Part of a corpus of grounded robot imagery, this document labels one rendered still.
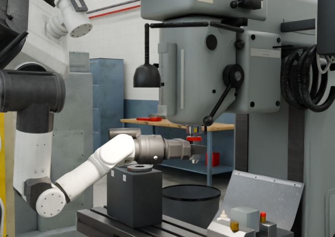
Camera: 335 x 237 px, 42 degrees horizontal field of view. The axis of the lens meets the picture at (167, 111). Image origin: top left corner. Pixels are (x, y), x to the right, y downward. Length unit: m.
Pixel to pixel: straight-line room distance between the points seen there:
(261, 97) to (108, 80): 7.34
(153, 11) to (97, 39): 8.64
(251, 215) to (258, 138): 0.49
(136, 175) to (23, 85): 0.59
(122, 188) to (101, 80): 7.03
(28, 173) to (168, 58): 0.49
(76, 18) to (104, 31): 8.53
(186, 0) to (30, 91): 0.47
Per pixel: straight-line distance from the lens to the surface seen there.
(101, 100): 8.55
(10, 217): 2.99
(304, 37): 1.62
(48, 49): 1.21
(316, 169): 1.58
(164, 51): 1.26
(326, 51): 1.31
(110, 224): 1.60
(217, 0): 1.27
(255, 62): 1.38
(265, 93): 1.42
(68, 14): 1.21
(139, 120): 7.33
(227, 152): 6.95
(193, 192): 3.66
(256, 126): 1.67
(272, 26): 1.47
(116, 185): 1.63
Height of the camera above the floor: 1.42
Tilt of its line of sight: 3 degrees down
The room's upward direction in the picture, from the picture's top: straight up
